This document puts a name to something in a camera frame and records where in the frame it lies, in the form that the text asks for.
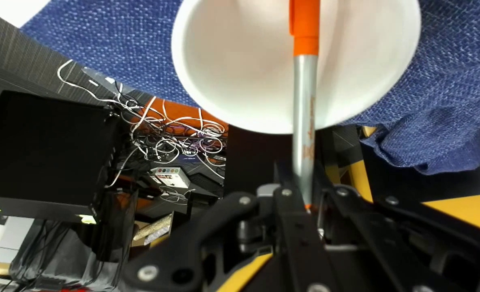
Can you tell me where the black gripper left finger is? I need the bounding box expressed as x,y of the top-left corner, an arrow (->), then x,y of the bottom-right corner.
122,161 -> 329,292

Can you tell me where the white printed ceramic mug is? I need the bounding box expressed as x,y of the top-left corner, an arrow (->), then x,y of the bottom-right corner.
171,0 -> 423,136

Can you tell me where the grey draped cloth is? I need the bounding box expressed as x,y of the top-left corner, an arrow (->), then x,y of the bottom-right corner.
8,216 -> 123,292

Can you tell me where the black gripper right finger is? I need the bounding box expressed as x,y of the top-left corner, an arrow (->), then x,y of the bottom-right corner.
308,161 -> 480,292

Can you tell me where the white labelled device box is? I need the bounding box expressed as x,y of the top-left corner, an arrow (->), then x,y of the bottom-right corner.
149,166 -> 192,192

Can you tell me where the blue knitted cloth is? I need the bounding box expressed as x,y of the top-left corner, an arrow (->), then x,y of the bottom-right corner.
20,0 -> 480,177

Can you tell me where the orange capped grey marker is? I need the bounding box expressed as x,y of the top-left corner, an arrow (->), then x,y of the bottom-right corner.
289,0 -> 323,214

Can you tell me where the tangle of white cables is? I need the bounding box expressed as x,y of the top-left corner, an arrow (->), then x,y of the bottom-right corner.
55,59 -> 229,182

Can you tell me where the black computer tower with stickers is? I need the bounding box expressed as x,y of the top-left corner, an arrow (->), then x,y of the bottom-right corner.
0,89 -> 123,219

